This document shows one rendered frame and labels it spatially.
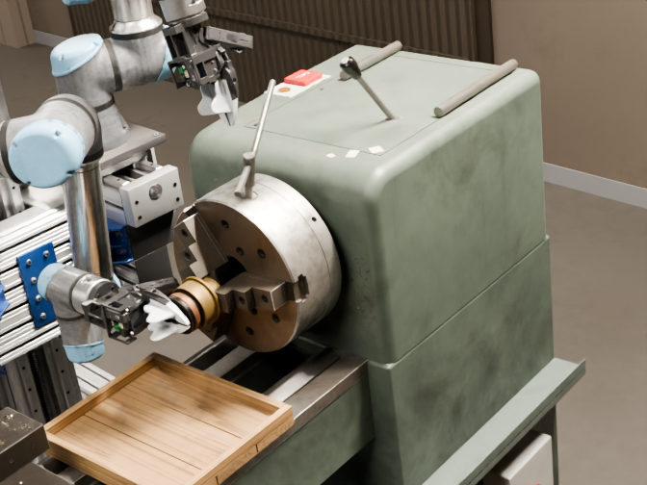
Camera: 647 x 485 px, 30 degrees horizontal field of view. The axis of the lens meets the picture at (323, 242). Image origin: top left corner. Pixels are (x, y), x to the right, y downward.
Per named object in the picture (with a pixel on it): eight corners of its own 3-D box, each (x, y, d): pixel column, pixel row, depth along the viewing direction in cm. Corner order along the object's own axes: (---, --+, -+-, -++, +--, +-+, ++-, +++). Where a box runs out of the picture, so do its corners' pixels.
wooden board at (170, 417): (158, 368, 238) (154, 351, 236) (295, 423, 216) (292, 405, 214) (38, 449, 219) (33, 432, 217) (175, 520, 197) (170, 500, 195)
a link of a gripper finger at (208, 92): (202, 136, 222) (186, 89, 219) (224, 124, 226) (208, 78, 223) (214, 135, 220) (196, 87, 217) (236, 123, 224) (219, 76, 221)
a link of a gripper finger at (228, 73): (219, 102, 221) (204, 57, 219) (226, 99, 222) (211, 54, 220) (237, 100, 218) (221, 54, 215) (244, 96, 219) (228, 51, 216)
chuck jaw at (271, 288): (253, 261, 221) (301, 271, 214) (259, 285, 223) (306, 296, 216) (212, 289, 214) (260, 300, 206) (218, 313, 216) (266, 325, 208)
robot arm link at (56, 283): (71, 291, 235) (62, 253, 231) (108, 305, 229) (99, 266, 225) (39, 310, 230) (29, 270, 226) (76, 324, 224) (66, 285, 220)
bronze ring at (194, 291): (189, 263, 219) (153, 288, 213) (226, 275, 214) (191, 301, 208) (199, 306, 224) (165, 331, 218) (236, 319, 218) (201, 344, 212)
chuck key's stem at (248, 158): (253, 214, 217) (253, 158, 210) (241, 212, 217) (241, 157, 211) (255, 207, 219) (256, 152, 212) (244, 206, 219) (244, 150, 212)
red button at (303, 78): (302, 77, 264) (301, 68, 263) (323, 81, 261) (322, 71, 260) (284, 87, 260) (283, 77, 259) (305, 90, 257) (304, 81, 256)
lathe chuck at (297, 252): (207, 291, 245) (202, 156, 227) (327, 356, 229) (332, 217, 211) (175, 311, 239) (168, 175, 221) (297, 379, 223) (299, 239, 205)
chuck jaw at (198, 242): (228, 260, 226) (194, 206, 226) (242, 252, 222) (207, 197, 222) (187, 287, 219) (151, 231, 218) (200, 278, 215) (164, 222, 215)
